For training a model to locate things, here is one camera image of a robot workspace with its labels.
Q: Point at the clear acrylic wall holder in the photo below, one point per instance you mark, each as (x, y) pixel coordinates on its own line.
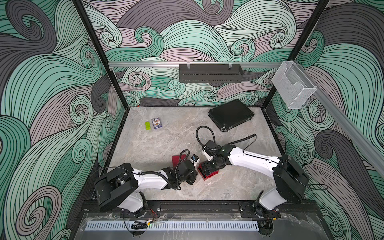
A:
(293, 84)

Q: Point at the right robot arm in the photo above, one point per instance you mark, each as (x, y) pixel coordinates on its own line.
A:
(290, 179)

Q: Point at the red jewelry box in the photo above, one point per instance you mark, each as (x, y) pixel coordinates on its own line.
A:
(206, 170)
(177, 159)

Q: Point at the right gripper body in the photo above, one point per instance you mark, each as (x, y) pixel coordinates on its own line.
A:
(212, 165)

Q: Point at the black flat case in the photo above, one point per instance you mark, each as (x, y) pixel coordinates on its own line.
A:
(230, 115)

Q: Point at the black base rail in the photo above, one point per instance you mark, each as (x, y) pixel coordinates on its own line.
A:
(246, 209)

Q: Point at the white slotted cable duct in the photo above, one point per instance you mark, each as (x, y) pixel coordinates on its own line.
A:
(195, 225)

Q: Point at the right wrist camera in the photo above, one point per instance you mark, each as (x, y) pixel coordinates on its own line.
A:
(207, 155)

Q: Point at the aluminium wall rail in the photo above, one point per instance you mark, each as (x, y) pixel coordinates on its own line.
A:
(152, 64)

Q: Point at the green small block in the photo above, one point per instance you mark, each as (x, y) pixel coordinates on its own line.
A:
(147, 126)

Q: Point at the black wall tray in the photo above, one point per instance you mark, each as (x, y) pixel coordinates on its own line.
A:
(215, 74)

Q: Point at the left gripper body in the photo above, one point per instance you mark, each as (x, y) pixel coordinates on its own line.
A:
(190, 178)

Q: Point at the small card pack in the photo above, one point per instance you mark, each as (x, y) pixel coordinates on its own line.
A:
(157, 123)

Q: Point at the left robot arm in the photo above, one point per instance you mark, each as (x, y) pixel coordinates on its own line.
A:
(123, 186)

